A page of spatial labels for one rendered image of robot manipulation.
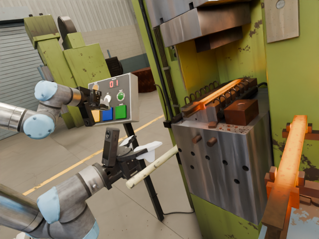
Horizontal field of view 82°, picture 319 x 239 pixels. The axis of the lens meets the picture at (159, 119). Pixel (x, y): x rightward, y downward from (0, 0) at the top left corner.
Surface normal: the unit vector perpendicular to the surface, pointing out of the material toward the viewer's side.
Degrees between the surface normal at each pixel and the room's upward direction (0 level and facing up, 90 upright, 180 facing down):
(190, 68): 90
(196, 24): 90
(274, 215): 0
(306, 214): 0
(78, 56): 90
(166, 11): 90
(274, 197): 0
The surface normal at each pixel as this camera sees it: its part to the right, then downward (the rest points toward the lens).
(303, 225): -0.27, -0.91
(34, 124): 0.40, 0.20
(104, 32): 0.65, 0.07
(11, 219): 0.58, 0.40
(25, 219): 0.80, 0.16
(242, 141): -0.71, 0.41
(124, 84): -0.46, -0.10
